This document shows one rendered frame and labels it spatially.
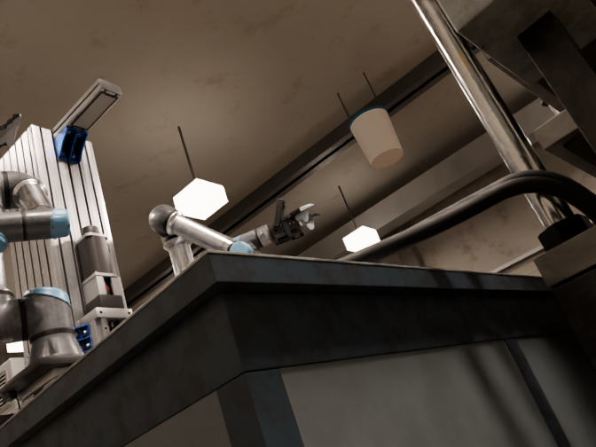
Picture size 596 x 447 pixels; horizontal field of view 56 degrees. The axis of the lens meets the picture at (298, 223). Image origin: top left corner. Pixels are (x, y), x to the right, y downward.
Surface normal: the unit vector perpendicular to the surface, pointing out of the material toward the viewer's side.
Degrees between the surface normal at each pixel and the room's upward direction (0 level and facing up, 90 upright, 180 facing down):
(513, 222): 90
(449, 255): 90
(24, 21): 180
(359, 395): 90
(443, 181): 90
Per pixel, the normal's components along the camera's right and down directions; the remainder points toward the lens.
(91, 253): 0.09, -0.46
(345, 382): 0.66, -0.51
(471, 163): -0.61, -0.15
